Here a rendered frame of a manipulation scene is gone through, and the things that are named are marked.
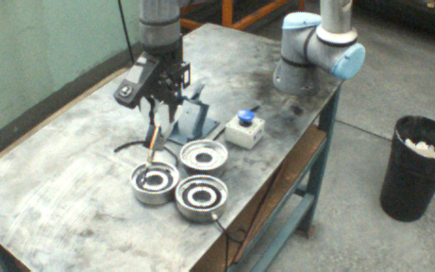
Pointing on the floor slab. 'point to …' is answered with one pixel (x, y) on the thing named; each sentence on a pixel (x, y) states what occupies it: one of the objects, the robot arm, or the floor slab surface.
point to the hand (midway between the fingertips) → (157, 132)
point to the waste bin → (415, 166)
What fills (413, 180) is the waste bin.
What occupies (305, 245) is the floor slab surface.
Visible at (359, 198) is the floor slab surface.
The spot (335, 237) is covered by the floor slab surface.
